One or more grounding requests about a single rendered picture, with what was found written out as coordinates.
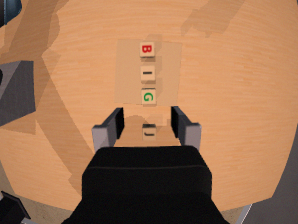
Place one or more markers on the beige block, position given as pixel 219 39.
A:
pixel 147 49
pixel 148 96
pixel 147 72
pixel 149 132

